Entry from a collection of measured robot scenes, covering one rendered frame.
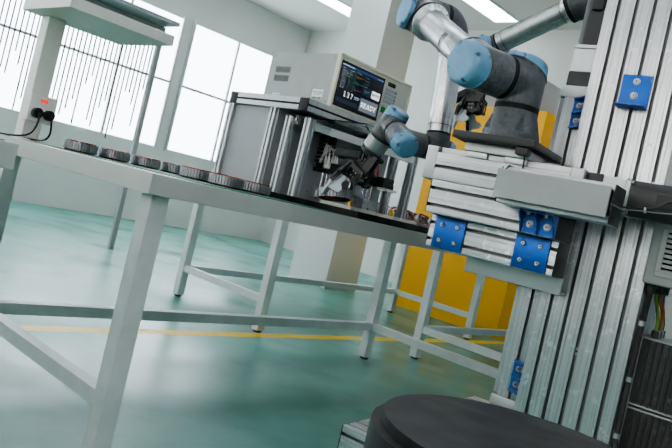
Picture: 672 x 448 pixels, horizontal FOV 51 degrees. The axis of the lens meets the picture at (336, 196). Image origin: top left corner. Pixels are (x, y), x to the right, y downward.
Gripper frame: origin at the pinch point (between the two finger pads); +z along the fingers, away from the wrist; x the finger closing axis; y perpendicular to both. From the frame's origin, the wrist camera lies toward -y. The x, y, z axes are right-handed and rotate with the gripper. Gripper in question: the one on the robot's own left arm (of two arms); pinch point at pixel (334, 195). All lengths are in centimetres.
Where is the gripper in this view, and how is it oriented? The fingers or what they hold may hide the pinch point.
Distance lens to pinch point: 229.7
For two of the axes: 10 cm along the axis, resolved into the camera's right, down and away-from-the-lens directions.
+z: -5.4, 7.8, 3.2
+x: 6.6, 1.6, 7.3
